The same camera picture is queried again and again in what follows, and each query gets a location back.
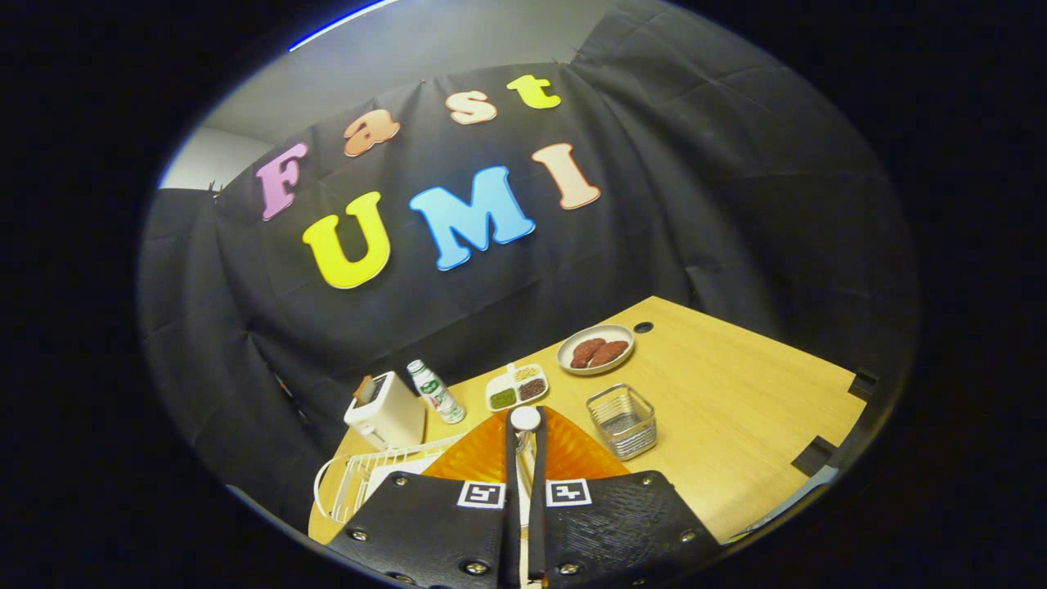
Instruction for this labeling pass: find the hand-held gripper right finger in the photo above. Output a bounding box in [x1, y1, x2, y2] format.
[528, 407, 725, 589]

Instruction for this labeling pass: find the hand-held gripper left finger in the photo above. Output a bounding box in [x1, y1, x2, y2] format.
[327, 407, 521, 589]

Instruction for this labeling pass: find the spoon with pink striped handle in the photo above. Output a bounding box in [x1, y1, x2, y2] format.
[509, 406, 543, 588]

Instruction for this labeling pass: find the metal wire basket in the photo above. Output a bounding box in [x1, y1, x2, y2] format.
[586, 383, 658, 461]

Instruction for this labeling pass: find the white wire dish rack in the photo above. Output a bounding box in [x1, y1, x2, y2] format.
[313, 434, 467, 524]

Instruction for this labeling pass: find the white divided condiment dish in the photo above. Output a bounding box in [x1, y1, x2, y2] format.
[485, 362, 550, 412]

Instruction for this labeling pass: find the grey shallow dish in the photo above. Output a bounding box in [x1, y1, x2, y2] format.
[556, 324, 636, 376]

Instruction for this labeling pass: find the white drink bottle green label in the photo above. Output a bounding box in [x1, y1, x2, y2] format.
[407, 359, 466, 425]

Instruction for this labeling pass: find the white toaster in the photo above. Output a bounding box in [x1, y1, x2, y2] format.
[344, 371, 427, 451]

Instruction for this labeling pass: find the black backdrop cloth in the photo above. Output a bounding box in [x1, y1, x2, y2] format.
[135, 0, 921, 508]

